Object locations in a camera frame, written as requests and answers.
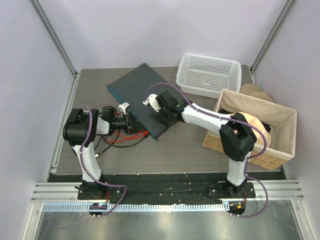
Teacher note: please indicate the dark network switch box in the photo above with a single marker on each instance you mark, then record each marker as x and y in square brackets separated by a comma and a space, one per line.
[132, 88]

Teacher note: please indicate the white perforated plastic basket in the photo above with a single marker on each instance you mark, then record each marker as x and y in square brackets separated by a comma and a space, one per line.
[207, 76]

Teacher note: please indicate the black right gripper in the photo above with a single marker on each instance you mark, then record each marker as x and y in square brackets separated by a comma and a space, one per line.
[158, 117]

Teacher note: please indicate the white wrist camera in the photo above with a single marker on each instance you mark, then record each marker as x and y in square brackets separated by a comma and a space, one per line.
[123, 107]
[151, 101]

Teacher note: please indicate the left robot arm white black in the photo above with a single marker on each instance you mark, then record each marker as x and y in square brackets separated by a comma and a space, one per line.
[80, 131]

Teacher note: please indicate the black cloth in basket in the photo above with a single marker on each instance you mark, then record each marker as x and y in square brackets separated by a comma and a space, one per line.
[266, 126]

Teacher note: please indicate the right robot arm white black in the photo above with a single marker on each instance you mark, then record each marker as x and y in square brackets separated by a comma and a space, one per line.
[237, 137]

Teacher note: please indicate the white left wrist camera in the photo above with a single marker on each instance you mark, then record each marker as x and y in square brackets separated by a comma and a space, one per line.
[123, 107]

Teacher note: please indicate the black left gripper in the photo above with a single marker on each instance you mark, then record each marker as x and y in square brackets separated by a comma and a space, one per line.
[132, 125]

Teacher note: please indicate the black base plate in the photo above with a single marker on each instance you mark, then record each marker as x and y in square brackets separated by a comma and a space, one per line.
[183, 186]

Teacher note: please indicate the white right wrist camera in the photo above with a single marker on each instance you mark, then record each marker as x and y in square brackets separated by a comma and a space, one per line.
[151, 101]

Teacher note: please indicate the aluminium rail frame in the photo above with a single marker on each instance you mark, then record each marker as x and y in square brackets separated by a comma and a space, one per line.
[57, 214]

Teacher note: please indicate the peach hat in basket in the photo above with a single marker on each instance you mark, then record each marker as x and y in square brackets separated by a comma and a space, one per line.
[254, 121]

